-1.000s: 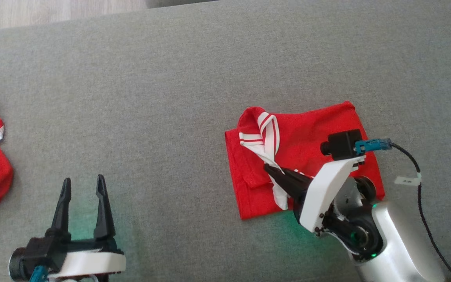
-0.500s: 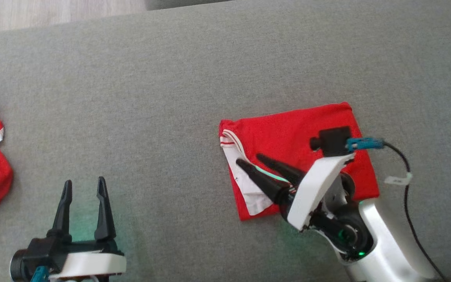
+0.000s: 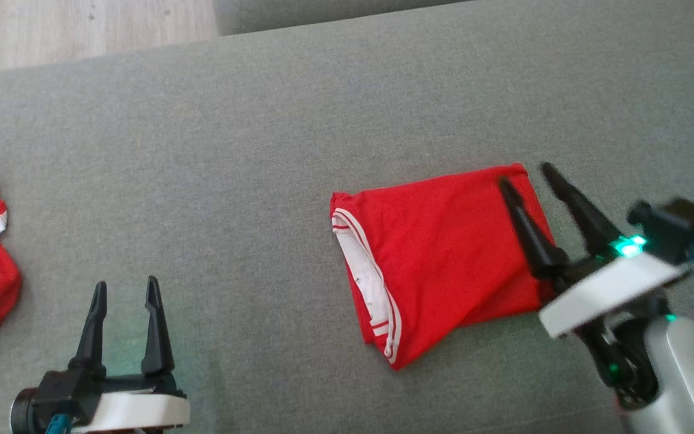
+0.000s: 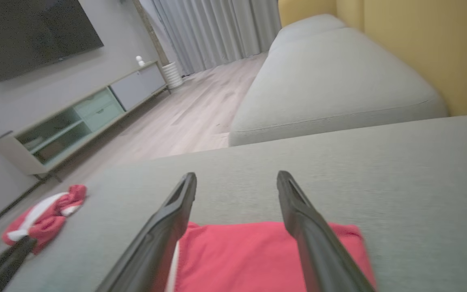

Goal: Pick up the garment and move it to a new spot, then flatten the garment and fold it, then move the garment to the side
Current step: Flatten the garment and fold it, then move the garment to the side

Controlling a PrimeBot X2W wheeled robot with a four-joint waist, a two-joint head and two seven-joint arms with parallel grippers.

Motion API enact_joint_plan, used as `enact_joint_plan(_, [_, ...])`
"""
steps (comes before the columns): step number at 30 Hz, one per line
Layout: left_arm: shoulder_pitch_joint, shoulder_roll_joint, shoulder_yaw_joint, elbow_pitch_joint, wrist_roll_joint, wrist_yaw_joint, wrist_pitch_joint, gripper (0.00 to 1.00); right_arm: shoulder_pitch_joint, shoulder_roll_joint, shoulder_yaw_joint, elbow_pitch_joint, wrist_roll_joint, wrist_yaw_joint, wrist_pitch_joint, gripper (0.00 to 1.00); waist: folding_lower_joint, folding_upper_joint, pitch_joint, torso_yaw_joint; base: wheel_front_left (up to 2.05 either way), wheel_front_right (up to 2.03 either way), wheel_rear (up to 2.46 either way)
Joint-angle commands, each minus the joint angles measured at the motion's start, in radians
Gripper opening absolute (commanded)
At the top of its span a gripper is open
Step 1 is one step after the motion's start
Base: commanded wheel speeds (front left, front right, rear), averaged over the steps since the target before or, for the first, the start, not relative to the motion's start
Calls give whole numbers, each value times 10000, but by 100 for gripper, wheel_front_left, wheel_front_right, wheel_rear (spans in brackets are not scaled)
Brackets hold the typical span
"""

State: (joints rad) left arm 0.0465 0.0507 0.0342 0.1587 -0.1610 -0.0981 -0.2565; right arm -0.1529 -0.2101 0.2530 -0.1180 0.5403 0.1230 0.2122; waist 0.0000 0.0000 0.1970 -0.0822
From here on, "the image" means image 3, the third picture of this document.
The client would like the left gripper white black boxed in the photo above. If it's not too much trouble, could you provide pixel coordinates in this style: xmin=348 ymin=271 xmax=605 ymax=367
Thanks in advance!
xmin=69 ymin=276 xmax=191 ymax=434

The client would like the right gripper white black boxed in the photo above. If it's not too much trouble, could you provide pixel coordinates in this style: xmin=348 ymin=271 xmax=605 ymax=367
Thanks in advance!
xmin=498 ymin=162 xmax=691 ymax=338

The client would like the red white basketball jersey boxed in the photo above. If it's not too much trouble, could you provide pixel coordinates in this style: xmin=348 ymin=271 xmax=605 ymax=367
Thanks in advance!
xmin=330 ymin=163 xmax=558 ymax=370

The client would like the large grey sofa seat cushion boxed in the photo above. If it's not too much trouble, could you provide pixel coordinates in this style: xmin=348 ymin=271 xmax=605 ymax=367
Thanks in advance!
xmin=0 ymin=0 xmax=694 ymax=434

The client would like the small grey sofa cushion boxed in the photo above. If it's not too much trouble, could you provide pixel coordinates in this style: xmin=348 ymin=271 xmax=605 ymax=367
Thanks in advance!
xmin=214 ymin=0 xmax=468 ymax=36

